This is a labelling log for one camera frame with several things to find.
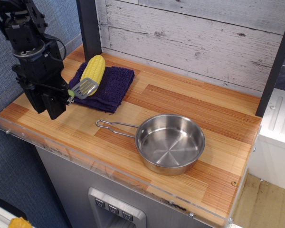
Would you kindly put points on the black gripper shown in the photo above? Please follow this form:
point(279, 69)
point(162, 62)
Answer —
point(42, 67)

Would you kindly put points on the green handled grey spatula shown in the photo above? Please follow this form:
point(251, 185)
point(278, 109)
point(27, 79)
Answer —
point(83, 89)

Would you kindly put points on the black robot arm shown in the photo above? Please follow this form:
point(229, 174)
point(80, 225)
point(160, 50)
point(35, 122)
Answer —
point(23, 25)

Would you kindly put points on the dark blue folded towel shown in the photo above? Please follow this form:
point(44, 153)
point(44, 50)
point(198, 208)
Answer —
point(111, 91)

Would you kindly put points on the clear acrylic guard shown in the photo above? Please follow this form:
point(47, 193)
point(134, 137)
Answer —
point(183, 85)

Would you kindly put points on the yellow plastic corn cob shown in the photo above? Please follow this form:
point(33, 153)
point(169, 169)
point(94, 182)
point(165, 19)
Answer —
point(94, 69)

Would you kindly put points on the grey toy fridge cabinet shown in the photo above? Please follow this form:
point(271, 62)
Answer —
point(72, 183)

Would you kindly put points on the yellow object bottom left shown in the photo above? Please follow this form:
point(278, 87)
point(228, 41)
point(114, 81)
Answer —
point(19, 223)

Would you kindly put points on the silver dispenser panel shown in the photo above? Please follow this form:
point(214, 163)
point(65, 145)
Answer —
point(110, 212)

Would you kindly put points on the stainless steel pan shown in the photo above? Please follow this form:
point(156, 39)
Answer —
point(169, 144)

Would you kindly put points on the white ribbed side panel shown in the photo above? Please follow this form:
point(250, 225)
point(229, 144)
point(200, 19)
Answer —
point(273, 122)

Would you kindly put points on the black left frame post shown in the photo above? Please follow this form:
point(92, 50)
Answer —
point(88, 20)

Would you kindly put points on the black frame post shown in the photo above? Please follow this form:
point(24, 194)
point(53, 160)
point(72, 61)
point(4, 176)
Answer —
point(272, 79)
point(88, 20)

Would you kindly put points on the black right frame post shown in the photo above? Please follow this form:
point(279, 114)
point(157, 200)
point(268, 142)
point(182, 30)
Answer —
point(272, 79)

